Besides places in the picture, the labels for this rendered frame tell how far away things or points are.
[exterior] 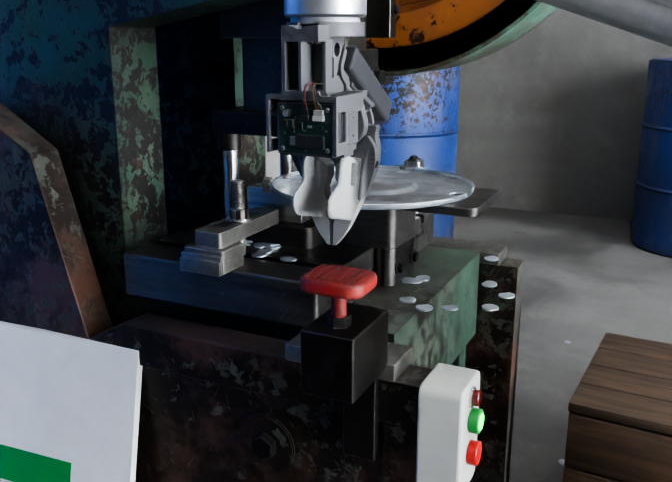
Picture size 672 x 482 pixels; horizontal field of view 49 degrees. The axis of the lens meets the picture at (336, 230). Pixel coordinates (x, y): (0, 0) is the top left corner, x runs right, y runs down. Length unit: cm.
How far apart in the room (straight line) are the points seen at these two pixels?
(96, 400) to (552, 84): 359
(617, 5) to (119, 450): 82
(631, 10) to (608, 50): 349
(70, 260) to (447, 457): 57
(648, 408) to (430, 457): 68
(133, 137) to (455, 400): 58
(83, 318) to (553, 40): 358
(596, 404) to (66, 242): 95
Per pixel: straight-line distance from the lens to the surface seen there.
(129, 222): 110
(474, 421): 86
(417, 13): 139
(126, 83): 108
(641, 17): 83
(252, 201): 110
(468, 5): 137
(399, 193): 103
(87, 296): 110
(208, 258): 94
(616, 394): 151
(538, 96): 437
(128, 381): 106
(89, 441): 112
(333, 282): 73
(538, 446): 200
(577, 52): 433
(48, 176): 110
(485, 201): 101
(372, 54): 109
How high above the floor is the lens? 100
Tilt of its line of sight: 15 degrees down
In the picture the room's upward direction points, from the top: straight up
